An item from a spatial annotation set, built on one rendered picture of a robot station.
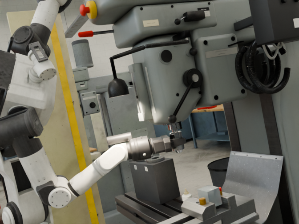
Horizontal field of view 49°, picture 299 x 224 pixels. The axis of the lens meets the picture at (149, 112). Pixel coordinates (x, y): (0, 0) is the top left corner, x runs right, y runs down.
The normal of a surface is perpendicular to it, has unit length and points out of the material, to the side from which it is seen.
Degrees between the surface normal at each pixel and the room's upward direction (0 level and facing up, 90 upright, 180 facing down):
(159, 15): 90
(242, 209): 90
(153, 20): 90
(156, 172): 90
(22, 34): 62
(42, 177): 103
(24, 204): 81
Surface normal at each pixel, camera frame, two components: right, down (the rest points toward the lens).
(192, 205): -0.71, -0.62
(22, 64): 0.48, -0.60
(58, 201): 0.29, 0.22
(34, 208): 0.64, -0.25
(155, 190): -0.82, 0.20
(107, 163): 0.05, -0.09
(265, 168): -0.87, -0.26
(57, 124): 0.43, -0.04
